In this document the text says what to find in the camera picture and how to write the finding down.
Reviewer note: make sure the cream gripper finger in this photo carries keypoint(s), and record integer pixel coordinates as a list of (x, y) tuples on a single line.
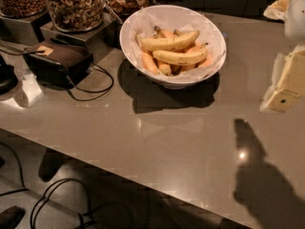
[(293, 76)]

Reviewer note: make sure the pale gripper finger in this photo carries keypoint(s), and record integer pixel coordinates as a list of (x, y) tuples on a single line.
[(276, 100)]

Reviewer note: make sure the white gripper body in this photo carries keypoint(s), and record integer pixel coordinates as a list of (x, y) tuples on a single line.
[(295, 19)]

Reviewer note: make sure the yellow banana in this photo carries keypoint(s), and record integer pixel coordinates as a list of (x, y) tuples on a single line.
[(181, 58), (168, 44)]

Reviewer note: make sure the white ceramic bowl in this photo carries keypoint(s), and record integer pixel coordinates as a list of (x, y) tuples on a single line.
[(173, 16)]

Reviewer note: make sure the small lower banana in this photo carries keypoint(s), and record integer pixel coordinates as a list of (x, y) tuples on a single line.
[(164, 68)]

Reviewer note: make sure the back banana with stem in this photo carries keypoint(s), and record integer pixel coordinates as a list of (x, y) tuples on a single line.
[(162, 33)]

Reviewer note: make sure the left orange-tinted banana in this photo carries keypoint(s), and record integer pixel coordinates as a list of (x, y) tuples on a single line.
[(148, 62)]

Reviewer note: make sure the white plate with food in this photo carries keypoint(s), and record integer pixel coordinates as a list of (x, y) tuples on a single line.
[(277, 10)]

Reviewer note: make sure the grey right riser block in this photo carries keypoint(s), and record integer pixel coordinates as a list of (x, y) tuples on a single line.
[(99, 42)]

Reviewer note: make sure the grey riser block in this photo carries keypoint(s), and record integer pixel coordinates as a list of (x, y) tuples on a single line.
[(23, 30), (99, 42)]

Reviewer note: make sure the glass jar of mixed nuts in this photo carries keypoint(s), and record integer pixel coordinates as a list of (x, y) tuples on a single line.
[(75, 15)]

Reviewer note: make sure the black card reader device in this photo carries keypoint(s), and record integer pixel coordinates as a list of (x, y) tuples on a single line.
[(60, 65)]

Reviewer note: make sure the glass jar of almonds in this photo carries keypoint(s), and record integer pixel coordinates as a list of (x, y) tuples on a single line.
[(21, 8)]

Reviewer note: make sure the grey left riser block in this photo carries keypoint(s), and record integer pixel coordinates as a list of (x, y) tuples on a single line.
[(23, 30)]

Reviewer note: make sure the black object at left edge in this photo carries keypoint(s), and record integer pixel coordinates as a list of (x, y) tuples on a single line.
[(8, 78)]

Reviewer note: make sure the dark object on floor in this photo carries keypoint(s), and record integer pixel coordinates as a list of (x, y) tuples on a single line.
[(10, 218)]

